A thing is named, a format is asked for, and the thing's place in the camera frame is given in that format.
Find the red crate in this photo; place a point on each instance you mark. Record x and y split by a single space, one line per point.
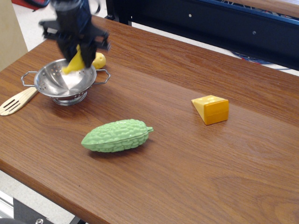
32 4

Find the wooden slotted spatula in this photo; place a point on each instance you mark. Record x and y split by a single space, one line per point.
16 102

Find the green toy bitter gourd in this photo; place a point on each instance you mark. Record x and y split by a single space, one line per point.
117 136

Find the metal table mount bracket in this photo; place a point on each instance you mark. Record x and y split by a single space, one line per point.
40 211

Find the yellow toy banana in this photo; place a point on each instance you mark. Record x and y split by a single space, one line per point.
76 63

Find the light wooden panel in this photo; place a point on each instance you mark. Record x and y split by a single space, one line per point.
12 43

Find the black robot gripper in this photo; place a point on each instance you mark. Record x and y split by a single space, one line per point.
73 26

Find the steel colander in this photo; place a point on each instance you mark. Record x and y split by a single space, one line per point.
65 89

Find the yellow toy potato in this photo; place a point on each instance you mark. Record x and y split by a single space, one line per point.
99 61

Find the dark blue metal frame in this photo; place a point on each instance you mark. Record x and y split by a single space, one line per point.
241 28

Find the orange toy cheese wedge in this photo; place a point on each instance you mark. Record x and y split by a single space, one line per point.
212 109

